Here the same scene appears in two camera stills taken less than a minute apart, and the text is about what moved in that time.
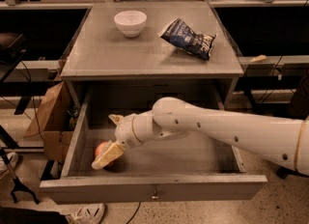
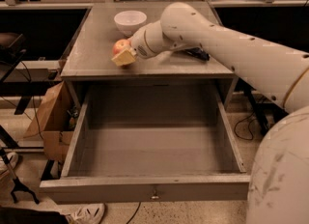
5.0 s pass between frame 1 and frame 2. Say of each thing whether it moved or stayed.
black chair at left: stayed
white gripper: moved
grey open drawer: stayed
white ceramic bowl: stayed
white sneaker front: stayed
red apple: moved
